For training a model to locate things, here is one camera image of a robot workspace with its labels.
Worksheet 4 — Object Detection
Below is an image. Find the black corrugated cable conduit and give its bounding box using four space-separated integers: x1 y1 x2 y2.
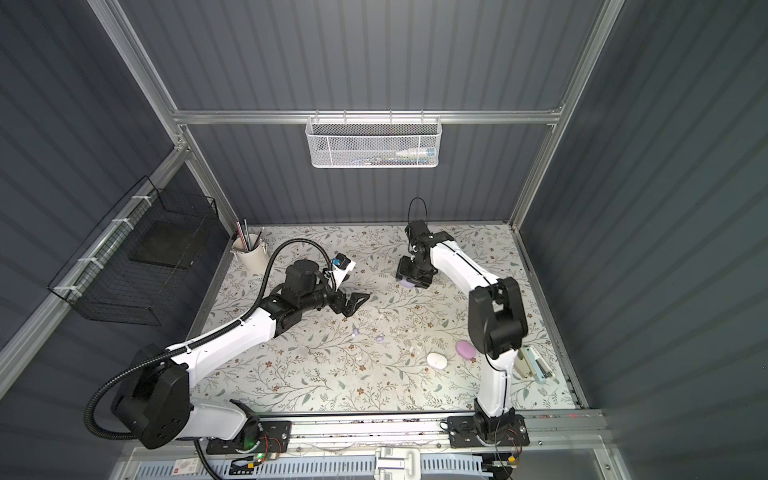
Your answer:
83 238 334 480

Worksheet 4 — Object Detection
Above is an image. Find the beige black stapler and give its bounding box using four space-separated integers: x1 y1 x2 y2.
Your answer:
515 346 553 383

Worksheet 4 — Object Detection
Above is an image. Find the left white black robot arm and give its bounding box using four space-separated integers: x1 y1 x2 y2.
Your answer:
111 254 369 449

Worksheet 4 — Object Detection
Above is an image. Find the white pen holder cup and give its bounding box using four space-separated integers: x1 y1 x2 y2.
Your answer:
231 220 269 275

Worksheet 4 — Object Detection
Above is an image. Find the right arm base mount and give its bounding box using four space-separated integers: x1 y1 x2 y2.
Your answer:
439 414 530 449

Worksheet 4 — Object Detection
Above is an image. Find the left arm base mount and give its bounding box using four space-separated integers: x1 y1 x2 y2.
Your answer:
205 420 293 455

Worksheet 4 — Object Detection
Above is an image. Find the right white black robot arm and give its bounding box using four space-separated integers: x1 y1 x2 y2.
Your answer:
395 220 529 422

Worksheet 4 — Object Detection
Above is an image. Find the tube in white basket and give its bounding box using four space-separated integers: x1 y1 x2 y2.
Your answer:
374 147 438 164

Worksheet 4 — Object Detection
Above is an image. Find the black wire mesh basket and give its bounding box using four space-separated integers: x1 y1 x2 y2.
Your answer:
48 177 219 326

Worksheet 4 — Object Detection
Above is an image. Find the white earbud case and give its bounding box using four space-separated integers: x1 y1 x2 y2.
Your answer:
426 352 448 370

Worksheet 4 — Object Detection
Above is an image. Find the white wire mesh basket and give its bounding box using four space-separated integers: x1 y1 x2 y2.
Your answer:
305 118 443 169

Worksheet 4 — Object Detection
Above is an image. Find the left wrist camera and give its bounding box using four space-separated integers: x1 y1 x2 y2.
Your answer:
331 253 356 290

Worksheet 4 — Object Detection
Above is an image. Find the pink earbud charging case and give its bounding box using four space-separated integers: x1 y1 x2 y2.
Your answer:
455 340 477 361

